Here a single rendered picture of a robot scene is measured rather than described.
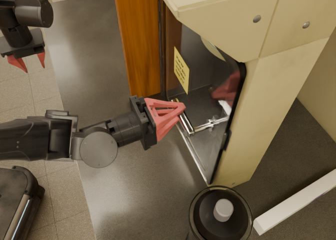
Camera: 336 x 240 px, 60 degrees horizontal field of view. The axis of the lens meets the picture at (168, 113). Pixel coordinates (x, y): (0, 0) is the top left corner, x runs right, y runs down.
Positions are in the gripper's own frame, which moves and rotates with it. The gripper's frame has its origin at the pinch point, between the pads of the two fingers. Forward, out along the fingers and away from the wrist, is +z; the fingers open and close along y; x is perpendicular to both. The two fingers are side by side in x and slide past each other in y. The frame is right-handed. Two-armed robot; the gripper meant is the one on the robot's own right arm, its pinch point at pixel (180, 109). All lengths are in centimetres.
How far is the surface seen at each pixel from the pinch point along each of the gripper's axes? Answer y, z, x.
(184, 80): 0.1, 4.0, 6.7
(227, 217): -0.1, -2.3, -22.0
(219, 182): -17.9, 5.8, -10.7
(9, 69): -118, -65, 171
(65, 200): -120, -47, 48
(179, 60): 3.7, 4.1, 9.4
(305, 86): -23, 48, 8
